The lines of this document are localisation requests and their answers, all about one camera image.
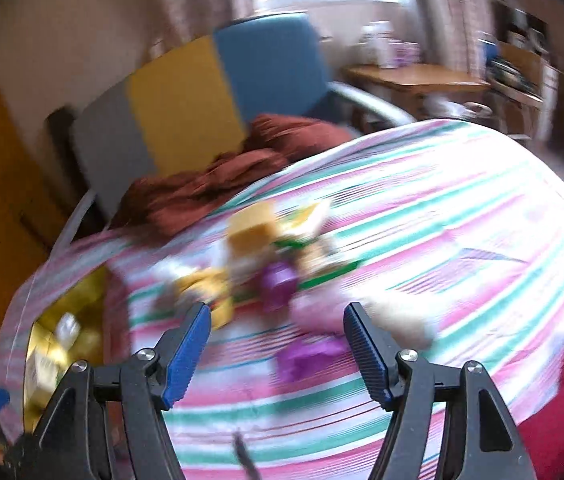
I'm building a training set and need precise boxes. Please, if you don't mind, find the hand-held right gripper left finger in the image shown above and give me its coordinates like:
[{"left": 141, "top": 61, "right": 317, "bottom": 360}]
[{"left": 24, "top": 301, "right": 212, "bottom": 480}]

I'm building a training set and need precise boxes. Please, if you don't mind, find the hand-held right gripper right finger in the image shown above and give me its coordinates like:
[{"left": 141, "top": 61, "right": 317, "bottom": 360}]
[{"left": 343, "top": 301, "right": 538, "bottom": 480}]

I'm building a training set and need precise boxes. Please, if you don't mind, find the clear green-edged cracker packet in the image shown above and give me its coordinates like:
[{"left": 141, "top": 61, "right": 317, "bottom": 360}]
[{"left": 272, "top": 202, "right": 365, "bottom": 288}]

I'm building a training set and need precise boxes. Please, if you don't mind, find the yellow snack packet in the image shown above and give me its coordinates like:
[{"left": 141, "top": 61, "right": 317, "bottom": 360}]
[{"left": 176, "top": 267, "right": 236, "bottom": 330}]

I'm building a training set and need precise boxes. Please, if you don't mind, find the yellow box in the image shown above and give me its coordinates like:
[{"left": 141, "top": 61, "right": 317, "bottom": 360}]
[{"left": 24, "top": 267, "right": 110, "bottom": 411}]

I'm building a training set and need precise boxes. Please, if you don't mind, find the striped bed sheet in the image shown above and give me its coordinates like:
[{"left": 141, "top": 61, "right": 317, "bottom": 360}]
[{"left": 0, "top": 120, "right": 564, "bottom": 480}]

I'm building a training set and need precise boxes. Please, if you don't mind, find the brown cloth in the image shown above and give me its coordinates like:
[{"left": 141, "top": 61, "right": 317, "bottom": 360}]
[{"left": 112, "top": 114, "right": 358, "bottom": 238}]

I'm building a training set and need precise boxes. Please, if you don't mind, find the grey yellow blue chair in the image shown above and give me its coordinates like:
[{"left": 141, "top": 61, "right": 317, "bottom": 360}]
[{"left": 47, "top": 12, "right": 413, "bottom": 241}]

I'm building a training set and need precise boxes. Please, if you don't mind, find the wooden desk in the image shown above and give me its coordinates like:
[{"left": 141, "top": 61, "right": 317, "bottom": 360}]
[{"left": 342, "top": 62, "right": 493, "bottom": 121}]

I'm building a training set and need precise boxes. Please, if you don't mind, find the pale purple box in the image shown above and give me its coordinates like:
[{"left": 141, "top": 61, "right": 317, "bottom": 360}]
[{"left": 392, "top": 42, "right": 420, "bottom": 66}]

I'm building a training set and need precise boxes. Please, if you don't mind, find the white bottle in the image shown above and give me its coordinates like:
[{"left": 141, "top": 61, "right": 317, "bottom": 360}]
[{"left": 362, "top": 22, "right": 398, "bottom": 68}]

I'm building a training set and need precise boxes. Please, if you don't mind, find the wooden shelf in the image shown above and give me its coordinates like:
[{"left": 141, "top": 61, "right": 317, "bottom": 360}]
[{"left": 487, "top": 0, "right": 563, "bottom": 141}]

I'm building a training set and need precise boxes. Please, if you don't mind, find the patterned curtain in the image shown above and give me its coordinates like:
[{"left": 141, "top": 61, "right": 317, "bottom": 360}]
[{"left": 407, "top": 0, "right": 493, "bottom": 76}]

